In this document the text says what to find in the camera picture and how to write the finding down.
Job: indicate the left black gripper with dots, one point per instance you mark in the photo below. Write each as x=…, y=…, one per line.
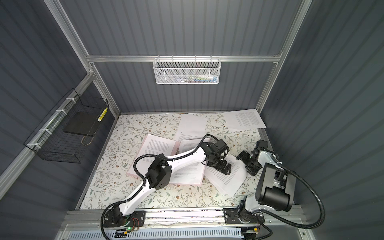
x=221, y=167

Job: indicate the white wire mesh basket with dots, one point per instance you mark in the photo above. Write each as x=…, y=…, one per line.
x=169, y=73

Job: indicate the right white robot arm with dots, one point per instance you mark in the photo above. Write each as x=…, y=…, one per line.
x=275, y=188

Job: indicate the pens in white basket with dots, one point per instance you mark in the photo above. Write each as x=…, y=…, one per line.
x=200, y=79

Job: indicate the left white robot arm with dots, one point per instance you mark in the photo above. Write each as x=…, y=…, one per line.
x=159, y=175

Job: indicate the black wire mesh basket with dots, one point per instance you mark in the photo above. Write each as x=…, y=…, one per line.
x=72, y=134

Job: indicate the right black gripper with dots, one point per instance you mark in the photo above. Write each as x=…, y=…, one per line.
x=243, y=155

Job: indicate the yellow marker pen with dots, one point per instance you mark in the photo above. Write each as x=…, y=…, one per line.
x=102, y=115

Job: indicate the corner white printed sheet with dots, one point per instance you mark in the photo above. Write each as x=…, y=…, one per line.
x=244, y=120

